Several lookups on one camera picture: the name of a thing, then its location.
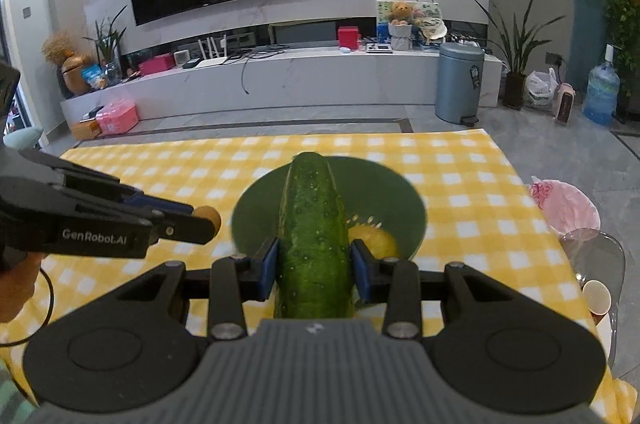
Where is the transparent plastic chair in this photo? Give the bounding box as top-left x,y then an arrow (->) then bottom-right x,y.
559,228 -> 626,306

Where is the long-leaf plant in black pot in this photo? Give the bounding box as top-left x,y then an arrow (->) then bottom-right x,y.
474,0 -> 567,111

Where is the small brown longan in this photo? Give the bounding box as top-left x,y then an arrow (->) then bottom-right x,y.
193,205 -> 222,233

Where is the white plastic bag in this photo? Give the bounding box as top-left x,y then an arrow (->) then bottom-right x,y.
522,67 -> 560,110

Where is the white router with antennas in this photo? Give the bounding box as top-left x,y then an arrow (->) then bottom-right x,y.
192,34 -> 229,68

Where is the blue water jug with pump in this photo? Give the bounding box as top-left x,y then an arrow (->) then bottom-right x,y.
582,43 -> 621,127

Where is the blue snack bag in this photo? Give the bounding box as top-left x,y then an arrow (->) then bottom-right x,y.
81,64 -> 109,90

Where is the leafy ivy plant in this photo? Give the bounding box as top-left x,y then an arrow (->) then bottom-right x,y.
589,0 -> 640,71

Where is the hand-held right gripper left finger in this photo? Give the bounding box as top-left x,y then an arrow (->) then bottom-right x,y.
117,238 -> 280,343

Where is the white marble television console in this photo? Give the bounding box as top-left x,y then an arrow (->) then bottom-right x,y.
59,45 -> 506,141

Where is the blue-grey pedal bin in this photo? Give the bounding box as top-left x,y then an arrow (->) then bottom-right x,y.
433,42 -> 486,128

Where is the gold vase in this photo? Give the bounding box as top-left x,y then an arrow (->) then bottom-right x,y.
59,53 -> 94,98

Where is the pink storage box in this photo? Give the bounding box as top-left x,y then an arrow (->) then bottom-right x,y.
94,98 -> 140,136

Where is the pale green stool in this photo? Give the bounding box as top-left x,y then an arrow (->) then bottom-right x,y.
2,127 -> 44,151

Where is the green cucumber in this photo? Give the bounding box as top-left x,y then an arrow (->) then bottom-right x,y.
276,152 -> 356,320

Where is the printed picture board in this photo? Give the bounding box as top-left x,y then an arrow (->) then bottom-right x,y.
375,0 -> 444,45

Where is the dried flower bunch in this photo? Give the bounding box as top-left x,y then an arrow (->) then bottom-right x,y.
41,31 -> 76,65

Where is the beige cap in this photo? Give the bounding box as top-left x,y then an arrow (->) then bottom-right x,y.
417,16 -> 448,43

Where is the yellow checked tablecloth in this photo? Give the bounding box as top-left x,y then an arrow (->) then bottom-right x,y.
0,128 -> 639,424

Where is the small pink heater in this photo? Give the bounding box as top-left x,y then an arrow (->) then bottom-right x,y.
552,82 -> 576,125

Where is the magenta box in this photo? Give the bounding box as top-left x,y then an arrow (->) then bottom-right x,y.
138,55 -> 176,77

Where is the orange cardboard box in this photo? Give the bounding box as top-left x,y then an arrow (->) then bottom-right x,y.
69,118 -> 104,141

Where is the green colander bowl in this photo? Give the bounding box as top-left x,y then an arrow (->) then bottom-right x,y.
230,155 -> 429,264

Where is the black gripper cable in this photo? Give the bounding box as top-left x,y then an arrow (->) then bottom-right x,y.
0,268 -> 56,348

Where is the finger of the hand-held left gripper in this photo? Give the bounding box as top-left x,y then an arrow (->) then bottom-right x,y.
20,148 -> 195,218
75,203 -> 216,246

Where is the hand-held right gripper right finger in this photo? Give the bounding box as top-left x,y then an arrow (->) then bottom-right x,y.
350,239 -> 511,340

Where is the teddy bear bouquet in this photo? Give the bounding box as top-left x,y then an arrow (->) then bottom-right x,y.
388,1 -> 415,52

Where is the person's left hand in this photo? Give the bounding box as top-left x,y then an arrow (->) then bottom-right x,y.
0,251 -> 42,323

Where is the green plant in glass vase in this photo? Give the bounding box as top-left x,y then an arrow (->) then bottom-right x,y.
83,6 -> 129,86

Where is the pink lined waste basket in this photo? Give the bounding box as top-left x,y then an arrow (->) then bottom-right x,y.
529,177 -> 601,238

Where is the striped teal clothing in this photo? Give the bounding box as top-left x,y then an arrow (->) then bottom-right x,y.
0,354 -> 37,424

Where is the paper cup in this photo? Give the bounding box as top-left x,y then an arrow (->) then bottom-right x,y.
582,279 -> 612,316

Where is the red box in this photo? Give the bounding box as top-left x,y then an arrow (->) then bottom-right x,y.
337,25 -> 361,52

